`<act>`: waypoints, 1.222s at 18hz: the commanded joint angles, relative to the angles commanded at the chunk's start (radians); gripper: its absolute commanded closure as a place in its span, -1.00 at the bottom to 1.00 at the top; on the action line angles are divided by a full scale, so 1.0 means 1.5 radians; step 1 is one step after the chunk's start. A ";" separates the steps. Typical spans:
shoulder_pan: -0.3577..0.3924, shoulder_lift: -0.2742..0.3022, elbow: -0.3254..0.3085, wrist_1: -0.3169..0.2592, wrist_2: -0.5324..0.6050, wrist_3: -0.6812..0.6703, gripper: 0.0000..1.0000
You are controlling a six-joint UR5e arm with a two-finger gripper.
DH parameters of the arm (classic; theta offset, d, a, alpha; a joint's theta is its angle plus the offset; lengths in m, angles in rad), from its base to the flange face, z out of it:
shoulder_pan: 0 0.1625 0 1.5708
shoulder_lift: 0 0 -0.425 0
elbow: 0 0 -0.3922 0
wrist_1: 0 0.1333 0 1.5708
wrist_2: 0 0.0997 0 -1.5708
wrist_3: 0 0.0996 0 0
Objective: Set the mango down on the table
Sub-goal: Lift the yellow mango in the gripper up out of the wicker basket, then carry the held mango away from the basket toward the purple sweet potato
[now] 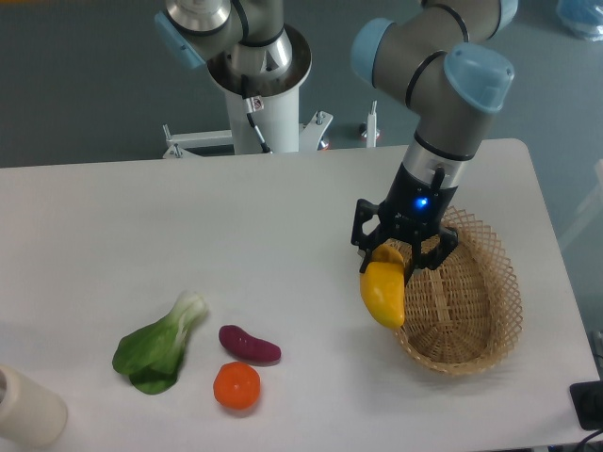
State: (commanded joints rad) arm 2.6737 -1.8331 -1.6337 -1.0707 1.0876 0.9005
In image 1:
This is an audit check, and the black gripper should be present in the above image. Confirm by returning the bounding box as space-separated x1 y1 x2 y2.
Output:
350 162 460 284

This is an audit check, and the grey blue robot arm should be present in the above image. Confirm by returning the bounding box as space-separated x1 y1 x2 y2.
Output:
155 1 517 276

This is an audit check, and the woven bamboo basket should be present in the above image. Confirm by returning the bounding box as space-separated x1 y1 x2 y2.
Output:
395 207 523 377

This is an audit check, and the purple sweet potato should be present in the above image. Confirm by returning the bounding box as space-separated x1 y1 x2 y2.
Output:
219 325 282 363

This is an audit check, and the orange tangerine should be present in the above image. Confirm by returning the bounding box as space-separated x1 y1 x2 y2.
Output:
213 362 261 411

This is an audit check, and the black device at edge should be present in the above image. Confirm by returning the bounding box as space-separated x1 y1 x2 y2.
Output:
569 380 603 430

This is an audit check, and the green bok choy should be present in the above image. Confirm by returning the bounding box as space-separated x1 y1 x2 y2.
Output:
112 291 208 396

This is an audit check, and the blue plastic bag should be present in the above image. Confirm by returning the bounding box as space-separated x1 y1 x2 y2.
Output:
556 0 602 41

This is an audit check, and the cream cylindrical cup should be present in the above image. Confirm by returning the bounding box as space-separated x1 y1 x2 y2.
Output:
1 364 68 448

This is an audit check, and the black cable on pedestal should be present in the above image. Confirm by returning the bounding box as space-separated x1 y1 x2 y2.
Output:
239 74 273 154

